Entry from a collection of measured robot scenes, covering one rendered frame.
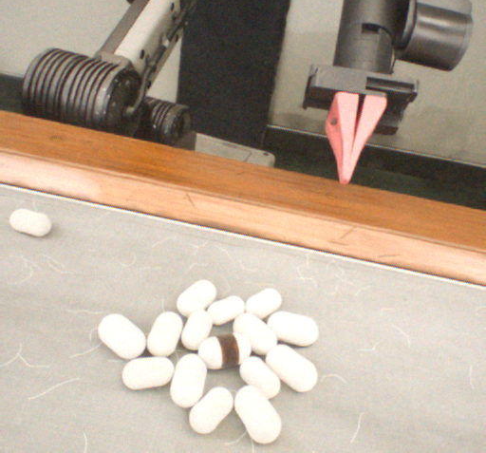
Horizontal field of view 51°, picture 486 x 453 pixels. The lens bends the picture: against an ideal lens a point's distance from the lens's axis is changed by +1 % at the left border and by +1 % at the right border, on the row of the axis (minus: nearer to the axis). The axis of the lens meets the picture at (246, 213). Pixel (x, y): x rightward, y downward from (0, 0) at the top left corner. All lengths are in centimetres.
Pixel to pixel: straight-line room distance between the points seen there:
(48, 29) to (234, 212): 219
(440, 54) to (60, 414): 46
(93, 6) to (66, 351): 222
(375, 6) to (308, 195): 20
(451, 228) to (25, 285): 40
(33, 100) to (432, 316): 56
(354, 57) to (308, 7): 182
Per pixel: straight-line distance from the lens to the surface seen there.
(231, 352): 35
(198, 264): 44
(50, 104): 73
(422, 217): 56
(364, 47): 52
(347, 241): 50
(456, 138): 259
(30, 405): 35
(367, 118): 48
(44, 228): 46
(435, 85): 247
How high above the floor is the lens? 101
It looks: 32 degrees down
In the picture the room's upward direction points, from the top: 11 degrees clockwise
